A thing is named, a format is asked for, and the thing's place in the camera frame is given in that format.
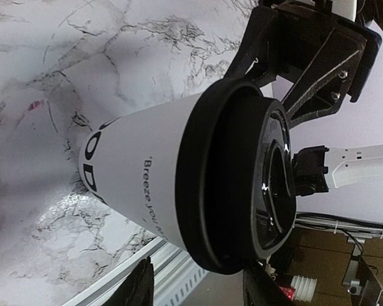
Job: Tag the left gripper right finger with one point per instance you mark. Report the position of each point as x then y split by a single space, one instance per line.
264 285

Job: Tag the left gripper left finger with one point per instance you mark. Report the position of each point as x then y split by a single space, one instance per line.
136 288

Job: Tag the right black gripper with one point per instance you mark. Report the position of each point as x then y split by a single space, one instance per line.
317 45

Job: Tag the black cup lid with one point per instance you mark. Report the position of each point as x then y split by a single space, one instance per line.
234 191

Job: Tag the white paper cup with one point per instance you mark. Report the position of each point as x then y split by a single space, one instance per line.
129 164

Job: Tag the white plastic bottle cap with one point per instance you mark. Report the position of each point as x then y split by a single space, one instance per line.
304 288

